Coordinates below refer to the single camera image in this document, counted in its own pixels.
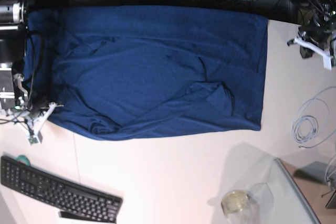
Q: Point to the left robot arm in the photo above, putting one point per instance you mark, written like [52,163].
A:
[323,11]

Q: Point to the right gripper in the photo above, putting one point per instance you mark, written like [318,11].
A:
[31,119]

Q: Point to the blue t-shirt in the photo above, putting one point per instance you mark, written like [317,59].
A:
[125,72]

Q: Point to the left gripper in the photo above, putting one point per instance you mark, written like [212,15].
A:
[318,40]

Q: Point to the black keyboard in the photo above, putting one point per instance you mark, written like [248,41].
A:
[77,200]

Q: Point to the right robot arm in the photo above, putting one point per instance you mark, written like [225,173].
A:
[22,53]

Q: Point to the grey metal stand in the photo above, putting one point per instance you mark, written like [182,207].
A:
[320,173]

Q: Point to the clear glass jar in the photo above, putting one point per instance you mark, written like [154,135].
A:
[253,205]

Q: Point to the green tape roll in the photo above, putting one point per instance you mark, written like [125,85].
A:
[23,159]

